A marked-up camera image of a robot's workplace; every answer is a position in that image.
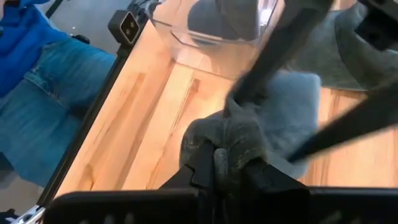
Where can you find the black table-level camera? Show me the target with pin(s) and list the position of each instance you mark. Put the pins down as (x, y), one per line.
(124, 29)

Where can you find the silver metal bracket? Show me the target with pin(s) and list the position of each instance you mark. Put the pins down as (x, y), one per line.
(29, 214)

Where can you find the clear plastic bin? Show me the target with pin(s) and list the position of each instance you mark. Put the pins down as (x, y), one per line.
(202, 59)

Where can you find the dark green baseball cap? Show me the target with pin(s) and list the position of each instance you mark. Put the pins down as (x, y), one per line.
(323, 56)
(233, 133)

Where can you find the black aluminium table frame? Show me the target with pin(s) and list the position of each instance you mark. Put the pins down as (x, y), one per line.
(90, 115)

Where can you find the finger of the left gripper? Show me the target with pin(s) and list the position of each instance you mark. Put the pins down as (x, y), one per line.
(280, 53)
(357, 118)

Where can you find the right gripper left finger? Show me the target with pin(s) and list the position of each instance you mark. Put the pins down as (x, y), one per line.
(199, 177)

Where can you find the person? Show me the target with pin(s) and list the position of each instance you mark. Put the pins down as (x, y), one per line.
(46, 93)

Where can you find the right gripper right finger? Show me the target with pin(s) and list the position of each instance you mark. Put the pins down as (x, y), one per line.
(267, 179)

